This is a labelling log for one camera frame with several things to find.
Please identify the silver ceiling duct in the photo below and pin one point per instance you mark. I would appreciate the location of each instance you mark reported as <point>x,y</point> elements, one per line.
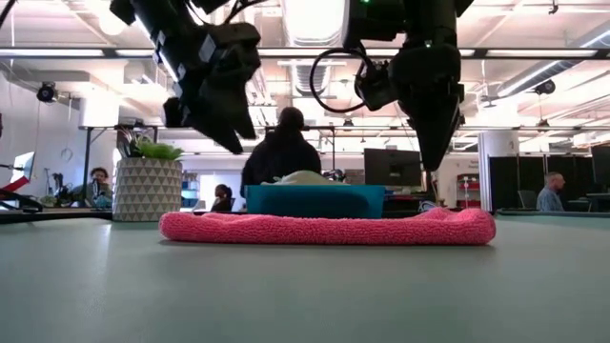
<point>312,19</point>

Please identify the white building column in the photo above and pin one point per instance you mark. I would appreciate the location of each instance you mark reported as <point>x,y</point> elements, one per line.
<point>498,167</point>

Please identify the tilted white screen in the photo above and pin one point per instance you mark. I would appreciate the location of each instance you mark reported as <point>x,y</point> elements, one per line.
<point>24,167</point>

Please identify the potted succulent plant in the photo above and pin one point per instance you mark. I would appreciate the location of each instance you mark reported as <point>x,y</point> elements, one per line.
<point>148,190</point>

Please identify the black round ceiling lamp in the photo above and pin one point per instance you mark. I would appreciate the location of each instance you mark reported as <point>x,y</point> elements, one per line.
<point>46,92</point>
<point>544,86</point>

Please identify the pale green microfiber towel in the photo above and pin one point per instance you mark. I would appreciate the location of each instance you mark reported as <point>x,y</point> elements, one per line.
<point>305,178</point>

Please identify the blue storage shelf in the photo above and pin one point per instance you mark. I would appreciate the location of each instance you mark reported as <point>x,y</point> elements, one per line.
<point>190,190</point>

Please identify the long ceiling light bar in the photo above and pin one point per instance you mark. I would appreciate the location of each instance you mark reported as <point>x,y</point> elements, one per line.
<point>524,53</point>

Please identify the red parts bin shelf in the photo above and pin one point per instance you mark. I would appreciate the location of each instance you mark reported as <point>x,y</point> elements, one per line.
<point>468,193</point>

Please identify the blue plastic bin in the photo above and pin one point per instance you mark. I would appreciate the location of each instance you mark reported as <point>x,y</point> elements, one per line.
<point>314,202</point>

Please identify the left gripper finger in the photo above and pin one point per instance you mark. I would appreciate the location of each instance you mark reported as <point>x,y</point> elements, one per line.
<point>209,128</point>
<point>236,109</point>

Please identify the black screen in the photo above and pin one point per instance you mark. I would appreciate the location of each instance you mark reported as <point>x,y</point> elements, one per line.
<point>601,167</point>

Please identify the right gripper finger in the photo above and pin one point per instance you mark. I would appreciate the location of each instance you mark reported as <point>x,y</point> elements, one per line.
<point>445,128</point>
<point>426,128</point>

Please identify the black partition panels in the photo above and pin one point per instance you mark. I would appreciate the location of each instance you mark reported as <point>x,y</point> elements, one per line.
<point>534,181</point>

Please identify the dark flat monitor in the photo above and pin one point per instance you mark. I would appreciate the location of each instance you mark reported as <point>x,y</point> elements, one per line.
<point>393,167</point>

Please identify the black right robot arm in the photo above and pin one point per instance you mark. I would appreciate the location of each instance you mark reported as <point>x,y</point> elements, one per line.
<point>419,19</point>

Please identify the pink microfiber towel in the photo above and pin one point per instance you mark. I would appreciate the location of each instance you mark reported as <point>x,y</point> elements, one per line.
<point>333,228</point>

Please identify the person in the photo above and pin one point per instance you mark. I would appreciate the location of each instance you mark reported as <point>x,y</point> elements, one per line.
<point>221,197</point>
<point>97,186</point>
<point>550,195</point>
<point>281,157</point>

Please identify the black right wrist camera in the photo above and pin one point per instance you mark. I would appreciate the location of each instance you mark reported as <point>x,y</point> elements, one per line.
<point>376,88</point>

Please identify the thin black workstation frame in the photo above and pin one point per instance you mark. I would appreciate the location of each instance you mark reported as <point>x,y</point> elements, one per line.
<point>500,127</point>

